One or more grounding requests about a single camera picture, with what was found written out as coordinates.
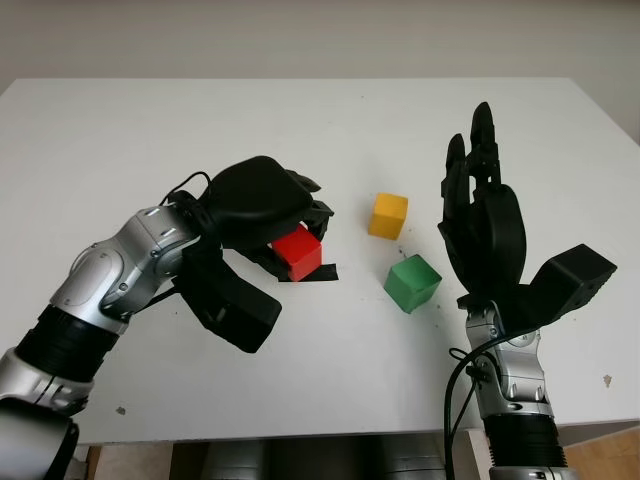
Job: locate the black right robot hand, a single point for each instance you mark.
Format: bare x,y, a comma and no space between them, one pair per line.
495,240

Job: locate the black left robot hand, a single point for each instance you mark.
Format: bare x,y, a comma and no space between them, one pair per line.
255,200

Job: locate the red wooden cube block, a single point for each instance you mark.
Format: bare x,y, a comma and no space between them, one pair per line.
300,252

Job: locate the green wooden cube block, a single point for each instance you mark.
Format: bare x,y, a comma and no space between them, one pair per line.
412,285

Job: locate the yellow wooden cube block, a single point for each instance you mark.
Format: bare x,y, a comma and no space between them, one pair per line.
387,217

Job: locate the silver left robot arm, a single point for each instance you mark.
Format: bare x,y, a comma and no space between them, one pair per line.
100,280

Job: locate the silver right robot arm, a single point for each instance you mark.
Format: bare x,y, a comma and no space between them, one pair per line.
520,390

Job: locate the black tape strip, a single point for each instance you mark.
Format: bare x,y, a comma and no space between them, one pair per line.
327,274

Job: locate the white table leg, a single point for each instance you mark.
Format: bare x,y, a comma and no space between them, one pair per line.
479,455

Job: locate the grey right robot thigh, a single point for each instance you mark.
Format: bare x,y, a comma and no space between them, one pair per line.
417,457

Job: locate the grey robot thigh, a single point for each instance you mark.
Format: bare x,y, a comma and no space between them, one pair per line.
417,457
235,460

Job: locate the grey left robot thigh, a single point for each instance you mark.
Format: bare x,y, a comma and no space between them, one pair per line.
235,460

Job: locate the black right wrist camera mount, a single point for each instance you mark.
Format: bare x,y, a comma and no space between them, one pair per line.
575,280

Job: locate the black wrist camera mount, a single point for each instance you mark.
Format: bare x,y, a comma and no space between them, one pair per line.
235,310
575,280

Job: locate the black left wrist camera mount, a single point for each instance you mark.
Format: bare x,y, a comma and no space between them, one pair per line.
235,310

